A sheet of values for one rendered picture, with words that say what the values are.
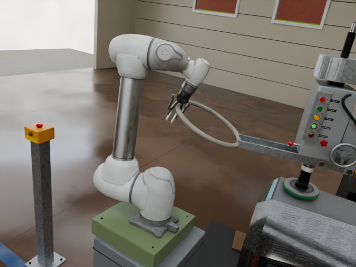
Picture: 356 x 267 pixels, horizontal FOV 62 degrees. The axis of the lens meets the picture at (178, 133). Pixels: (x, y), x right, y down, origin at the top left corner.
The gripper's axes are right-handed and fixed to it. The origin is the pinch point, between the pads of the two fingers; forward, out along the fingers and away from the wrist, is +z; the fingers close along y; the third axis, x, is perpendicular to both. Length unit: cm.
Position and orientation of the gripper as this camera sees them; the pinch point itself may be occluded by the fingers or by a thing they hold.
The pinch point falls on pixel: (171, 116)
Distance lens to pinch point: 191.5
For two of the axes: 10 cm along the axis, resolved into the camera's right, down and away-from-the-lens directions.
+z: -4.9, 7.7, 4.1
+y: 8.7, 4.4, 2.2
